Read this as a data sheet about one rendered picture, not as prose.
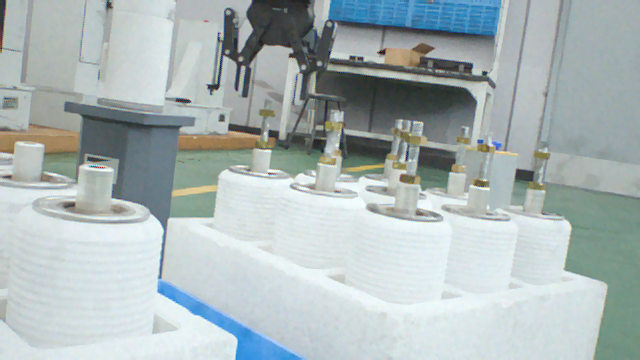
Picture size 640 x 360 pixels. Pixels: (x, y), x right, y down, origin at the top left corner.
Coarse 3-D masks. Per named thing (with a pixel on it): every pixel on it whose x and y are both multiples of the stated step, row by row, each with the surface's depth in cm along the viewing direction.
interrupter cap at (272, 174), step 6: (228, 168) 81; (234, 168) 81; (240, 168) 82; (246, 168) 83; (246, 174) 78; (252, 174) 78; (258, 174) 78; (264, 174) 78; (270, 174) 78; (276, 174) 80; (282, 174) 82; (288, 174) 81
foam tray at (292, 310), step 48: (192, 240) 78; (192, 288) 78; (240, 288) 71; (288, 288) 65; (336, 288) 61; (528, 288) 72; (576, 288) 75; (288, 336) 64; (336, 336) 60; (384, 336) 55; (432, 336) 58; (480, 336) 63; (528, 336) 69; (576, 336) 77
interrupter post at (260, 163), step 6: (258, 150) 80; (264, 150) 80; (270, 150) 81; (252, 156) 81; (258, 156) 80; (264, 156) 80; (270, 156) 81; (252, 162) 81; (258, 162) 80; (264, 162) 80; (252, 168) 81; (258, 168) 80; (264, 168) 81
